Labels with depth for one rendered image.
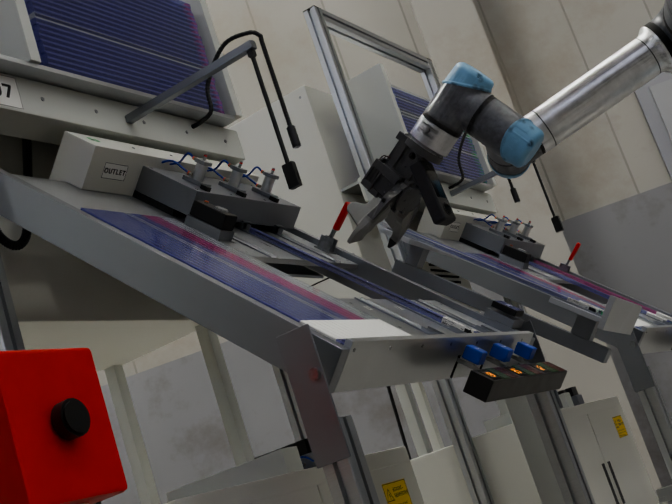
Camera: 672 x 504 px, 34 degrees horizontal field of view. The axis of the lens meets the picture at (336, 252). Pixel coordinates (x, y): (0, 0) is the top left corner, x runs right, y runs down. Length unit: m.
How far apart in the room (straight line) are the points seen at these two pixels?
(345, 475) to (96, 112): 0.95
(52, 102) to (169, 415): 4.06
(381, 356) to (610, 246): 4.27
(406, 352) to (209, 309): 0.28
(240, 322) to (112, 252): 0.25
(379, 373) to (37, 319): 0.70
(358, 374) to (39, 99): 0.80
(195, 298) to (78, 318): 0.55
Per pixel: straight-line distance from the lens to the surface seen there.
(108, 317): 2.07
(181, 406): 5.87
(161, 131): 2.16
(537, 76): 5.93
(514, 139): 1.80
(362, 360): 1.43
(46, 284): 1.99
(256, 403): 5.76
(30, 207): 1.71
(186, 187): 1.92
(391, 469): 2.04
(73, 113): 1.98
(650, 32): 1.99
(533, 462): 2.22
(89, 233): 1.62
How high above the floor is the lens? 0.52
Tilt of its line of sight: 13 degrees up
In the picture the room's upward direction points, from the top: 19 degrees counter-clockwise
